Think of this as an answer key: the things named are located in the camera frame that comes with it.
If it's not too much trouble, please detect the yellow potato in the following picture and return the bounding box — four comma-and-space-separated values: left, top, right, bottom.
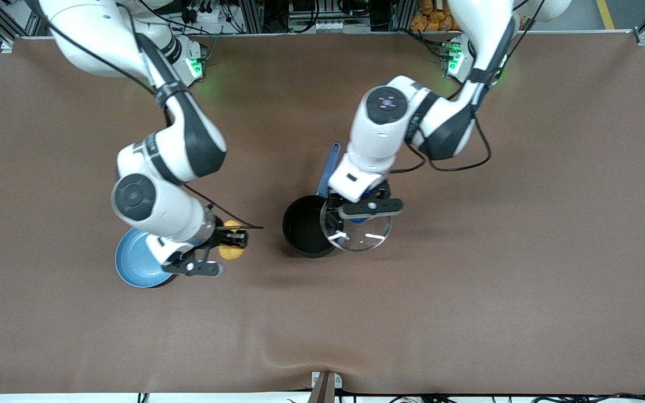
217, 219, 245, 260

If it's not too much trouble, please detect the glass lid with blue knob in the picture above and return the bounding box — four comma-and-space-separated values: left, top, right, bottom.
320, 199, 393, 252

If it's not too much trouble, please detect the blue plate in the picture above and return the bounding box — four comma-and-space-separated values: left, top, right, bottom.
114, 227, 180, 289

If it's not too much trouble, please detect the brown table cloth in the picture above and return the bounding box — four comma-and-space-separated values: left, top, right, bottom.
0, 32, 645, 395

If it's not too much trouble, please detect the white terminal block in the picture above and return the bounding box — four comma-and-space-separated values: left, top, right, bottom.
311, 20, 371, 32

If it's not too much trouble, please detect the pile of orange snack bags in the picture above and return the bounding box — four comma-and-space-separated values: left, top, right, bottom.
409, 0, 459, 32

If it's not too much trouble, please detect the white power strip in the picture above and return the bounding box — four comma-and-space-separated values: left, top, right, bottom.
185, 6, 228, 24

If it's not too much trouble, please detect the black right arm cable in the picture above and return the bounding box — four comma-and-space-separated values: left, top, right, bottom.
37, 0, 264, 230

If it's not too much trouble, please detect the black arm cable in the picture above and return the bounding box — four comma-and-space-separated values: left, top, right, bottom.
387, 0, 547, 173
37, 0, 264, 230

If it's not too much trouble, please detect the black pot with blue handle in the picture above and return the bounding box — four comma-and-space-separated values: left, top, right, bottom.
282, 142, 345, 259

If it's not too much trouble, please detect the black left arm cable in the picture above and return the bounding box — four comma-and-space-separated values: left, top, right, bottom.
387, 0, 547, 173

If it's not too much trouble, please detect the metal table bracket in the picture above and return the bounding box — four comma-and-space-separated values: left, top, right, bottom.
310, 371, 343, 403

